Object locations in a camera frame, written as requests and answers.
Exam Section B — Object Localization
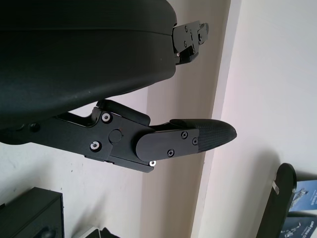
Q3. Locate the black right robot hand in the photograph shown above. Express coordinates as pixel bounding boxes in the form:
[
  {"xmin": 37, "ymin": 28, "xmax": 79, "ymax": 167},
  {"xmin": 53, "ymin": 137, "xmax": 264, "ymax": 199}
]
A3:
[{"xmin": 100, "ymin": 226, "xmax": 140, "ymax": 238}]

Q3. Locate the black camera box base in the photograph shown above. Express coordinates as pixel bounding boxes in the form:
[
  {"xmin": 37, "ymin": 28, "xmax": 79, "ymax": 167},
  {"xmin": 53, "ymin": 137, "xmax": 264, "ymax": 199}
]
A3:
[{"xmin": 0, "ymin": 186, "xmax": 65, "ymax": 238}]

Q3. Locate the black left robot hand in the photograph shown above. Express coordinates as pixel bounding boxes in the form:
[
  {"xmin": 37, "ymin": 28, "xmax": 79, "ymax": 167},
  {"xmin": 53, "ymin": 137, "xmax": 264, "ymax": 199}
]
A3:
[{"xmin": 0, "ymin": 0, "xmax": 238, "ymax": 174}]

